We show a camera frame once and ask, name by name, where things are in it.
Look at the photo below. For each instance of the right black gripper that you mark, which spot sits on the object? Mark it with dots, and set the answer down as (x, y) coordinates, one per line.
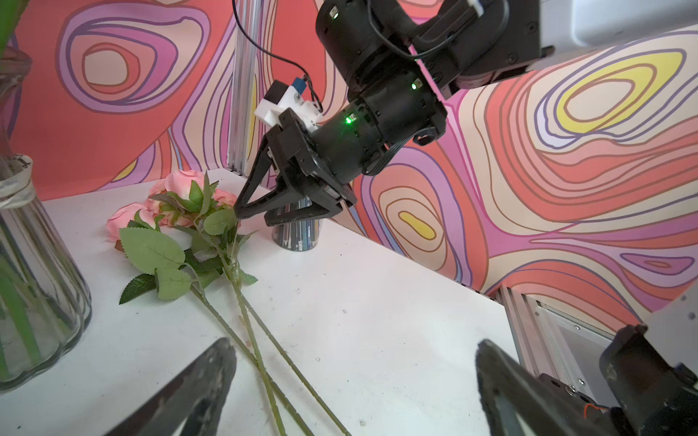
(361, 139)

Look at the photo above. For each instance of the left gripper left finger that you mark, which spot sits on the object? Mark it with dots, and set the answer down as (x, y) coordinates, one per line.
(192, 403)

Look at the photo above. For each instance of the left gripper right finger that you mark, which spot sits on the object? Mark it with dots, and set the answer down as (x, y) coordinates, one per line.
(516, 403)

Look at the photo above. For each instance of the light pink rose stem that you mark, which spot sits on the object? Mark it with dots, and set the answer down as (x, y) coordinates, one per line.
(132, 238)

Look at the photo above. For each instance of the pink peach rose spray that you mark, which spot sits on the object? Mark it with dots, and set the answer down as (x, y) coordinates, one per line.
(189, 202)

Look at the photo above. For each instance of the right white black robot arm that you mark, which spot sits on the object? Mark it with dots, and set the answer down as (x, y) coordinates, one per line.
(469, 44)

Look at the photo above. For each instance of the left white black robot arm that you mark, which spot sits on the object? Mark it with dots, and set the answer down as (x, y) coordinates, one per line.
(654, 397)

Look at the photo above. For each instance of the clear glass vase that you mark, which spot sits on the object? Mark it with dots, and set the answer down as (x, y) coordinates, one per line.
(45, 301)

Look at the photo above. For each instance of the metal mesh pencil cup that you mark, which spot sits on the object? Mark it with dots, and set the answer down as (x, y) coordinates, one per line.
(300, 236)

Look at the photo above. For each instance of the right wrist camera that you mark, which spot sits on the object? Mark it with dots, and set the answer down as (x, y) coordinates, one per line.
(280, 97)

